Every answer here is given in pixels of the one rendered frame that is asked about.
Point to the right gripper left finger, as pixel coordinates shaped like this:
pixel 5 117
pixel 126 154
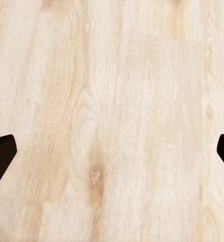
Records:
pixel 8 150

